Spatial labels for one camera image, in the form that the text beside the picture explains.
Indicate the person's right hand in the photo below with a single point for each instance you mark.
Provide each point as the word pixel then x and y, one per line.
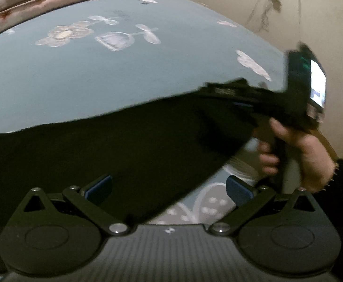
pixel 309 158

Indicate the black pants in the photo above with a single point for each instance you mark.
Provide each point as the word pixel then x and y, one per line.
pixel 115 147

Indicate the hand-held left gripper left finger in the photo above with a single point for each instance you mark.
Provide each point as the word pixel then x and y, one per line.
pixel 99 187

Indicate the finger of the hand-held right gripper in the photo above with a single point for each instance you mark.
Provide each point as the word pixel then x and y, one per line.
pixel 243 105
pixel 233 89

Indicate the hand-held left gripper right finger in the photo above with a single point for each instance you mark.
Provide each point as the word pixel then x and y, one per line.
pixel 239 191

